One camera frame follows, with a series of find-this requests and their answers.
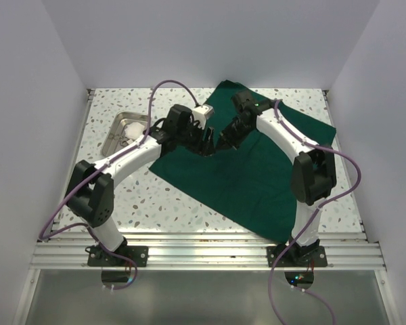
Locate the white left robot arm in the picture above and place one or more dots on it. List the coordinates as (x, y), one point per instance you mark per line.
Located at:
(90, 193)

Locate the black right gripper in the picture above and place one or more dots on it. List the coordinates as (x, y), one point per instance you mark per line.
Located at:
(227, 140)

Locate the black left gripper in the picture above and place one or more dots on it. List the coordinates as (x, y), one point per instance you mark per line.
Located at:
(205, 149)

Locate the stainless steel instrument tray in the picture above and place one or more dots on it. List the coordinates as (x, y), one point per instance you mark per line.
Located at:
(121, 120)

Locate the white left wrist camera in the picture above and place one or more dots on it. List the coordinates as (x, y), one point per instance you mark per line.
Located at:
(202, 114)

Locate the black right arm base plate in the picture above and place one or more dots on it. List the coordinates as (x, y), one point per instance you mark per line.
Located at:
(297, 256)

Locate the green surgical drape cloth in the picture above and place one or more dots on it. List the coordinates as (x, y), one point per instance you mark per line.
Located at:
(250, 185)

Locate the steel hemostat forceps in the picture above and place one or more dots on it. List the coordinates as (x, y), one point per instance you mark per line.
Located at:
(118, 139)

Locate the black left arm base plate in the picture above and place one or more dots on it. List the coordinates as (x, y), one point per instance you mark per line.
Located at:
(119, 258)

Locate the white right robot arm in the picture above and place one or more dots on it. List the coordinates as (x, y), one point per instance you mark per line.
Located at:
(313, 170)

